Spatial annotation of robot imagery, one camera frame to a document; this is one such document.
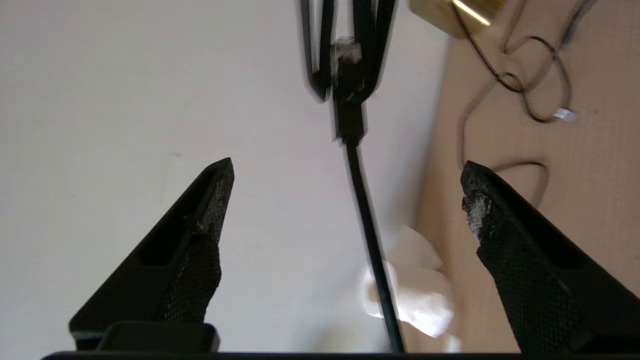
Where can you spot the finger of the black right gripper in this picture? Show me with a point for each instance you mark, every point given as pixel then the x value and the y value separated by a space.
pixel 325 40
pixel 377 40

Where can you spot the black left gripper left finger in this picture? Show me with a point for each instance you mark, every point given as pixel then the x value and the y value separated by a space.
pixel 165 280

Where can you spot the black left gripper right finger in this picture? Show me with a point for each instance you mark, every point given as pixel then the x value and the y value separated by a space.
pixel 540 290

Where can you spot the brass desk lamp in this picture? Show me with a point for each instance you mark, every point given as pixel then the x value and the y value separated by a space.
pixel 450 15

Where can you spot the white toilet paper roll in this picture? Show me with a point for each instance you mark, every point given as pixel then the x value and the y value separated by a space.
pixel 425 300

